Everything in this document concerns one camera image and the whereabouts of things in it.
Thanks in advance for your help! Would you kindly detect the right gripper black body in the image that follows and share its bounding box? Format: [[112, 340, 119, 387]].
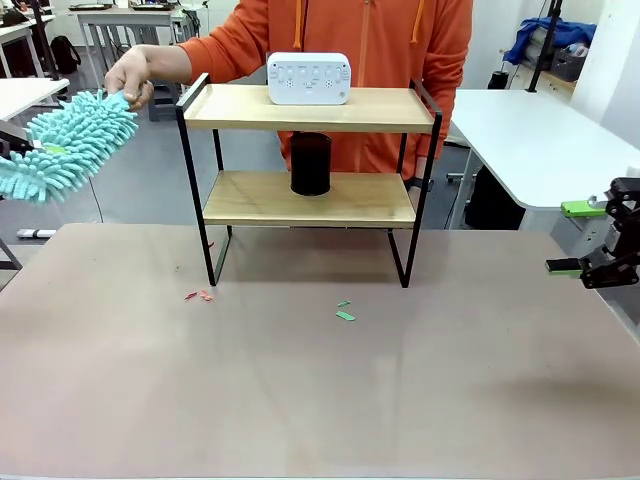
[[607, 177, 640, 287]]

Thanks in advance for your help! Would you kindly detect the teal microfiber duster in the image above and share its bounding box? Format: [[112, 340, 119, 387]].
[[0, 88, 140, 206]]

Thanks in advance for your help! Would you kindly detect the person's right forearm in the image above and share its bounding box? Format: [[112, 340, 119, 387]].
[[144, 22, 269, 86]]

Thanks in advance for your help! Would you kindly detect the person's left forearm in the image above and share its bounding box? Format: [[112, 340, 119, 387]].
[[414, 29, 474, 174]]

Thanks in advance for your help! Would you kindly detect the person's right hand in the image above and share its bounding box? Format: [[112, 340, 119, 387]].
[[103, 44, 156, 112]]

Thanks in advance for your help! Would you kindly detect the person's left hand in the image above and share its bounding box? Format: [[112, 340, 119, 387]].
[[412, 157, 435, 194]]

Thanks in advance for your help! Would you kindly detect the black cabinet under table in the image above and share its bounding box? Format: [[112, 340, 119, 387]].
[[464, 164, 526, 231]]

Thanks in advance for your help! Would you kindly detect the large white rounded table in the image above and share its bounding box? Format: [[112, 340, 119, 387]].
[[444, 88, 640, 231]]

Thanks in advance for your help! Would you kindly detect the black bag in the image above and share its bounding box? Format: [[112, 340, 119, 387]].
[[48, 34, 82, 76]]

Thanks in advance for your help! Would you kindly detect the black tripod pole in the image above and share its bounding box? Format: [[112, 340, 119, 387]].
[[27, 0, 62, 81]]

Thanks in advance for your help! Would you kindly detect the white desk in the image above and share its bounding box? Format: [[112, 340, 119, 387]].
[[0, 13, 56, 79]]

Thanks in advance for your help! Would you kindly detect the plastic crate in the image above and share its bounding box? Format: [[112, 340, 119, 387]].
[[549, 42, 589, 81]]

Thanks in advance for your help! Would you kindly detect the grey stool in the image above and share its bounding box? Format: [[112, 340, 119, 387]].
[[148, 82, 181, 124]]

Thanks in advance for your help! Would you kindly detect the grey table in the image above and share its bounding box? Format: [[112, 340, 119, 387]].
[[77, 5, 189, 91]]

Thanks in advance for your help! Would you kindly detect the black stand pole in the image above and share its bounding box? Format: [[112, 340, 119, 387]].
[[527, 0, 564, 94]]

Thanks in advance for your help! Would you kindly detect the blue cloth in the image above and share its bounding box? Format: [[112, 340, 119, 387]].
[[502, 16, 599, 66]]

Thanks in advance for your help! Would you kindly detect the person in orange hoodie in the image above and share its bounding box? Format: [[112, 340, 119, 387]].
[[177, 0, 474, 181]]

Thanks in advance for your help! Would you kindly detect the black mesh pen cup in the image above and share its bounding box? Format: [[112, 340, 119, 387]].
[[289, 131, 334, 197]]

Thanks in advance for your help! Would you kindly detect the white plastic button device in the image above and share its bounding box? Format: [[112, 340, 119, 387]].
[[266, 51, 352, 107]]

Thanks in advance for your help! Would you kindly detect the black frame wooden shelf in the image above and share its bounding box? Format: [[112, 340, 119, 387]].
[[174, 72, 444, 290]]

